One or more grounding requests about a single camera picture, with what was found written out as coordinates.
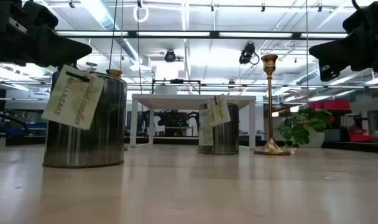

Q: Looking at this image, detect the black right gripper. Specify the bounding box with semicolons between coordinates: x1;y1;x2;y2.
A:
309;0;378;82

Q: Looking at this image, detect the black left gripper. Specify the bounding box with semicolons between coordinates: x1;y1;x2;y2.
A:
0;0;93;71

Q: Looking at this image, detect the brass candlestick holder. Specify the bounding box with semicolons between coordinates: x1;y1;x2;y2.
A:
106;68;123;78
253;54;292;156

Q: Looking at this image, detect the silver candle tin with tag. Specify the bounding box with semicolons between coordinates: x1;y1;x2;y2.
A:
197;94;240;156
41;64;128;169

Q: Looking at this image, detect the green potted plant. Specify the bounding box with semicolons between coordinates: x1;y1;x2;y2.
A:
276;106;335;149

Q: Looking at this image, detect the blue storage bin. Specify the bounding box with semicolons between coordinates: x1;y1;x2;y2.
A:
4;122;48;137

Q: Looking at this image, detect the black round ceiling lamp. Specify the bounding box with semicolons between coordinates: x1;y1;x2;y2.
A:
164;49;177;63

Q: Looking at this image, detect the white perforated metal shelf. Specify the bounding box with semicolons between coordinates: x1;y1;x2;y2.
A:
129;93;257;150

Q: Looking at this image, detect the white cable loop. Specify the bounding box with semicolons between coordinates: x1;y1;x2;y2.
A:
132;4;150;24

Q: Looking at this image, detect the black aluminium frame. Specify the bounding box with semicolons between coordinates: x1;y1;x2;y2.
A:
0;30;378;155

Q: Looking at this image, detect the black ceiling camera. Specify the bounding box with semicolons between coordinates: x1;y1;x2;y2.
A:
238;42;260;65

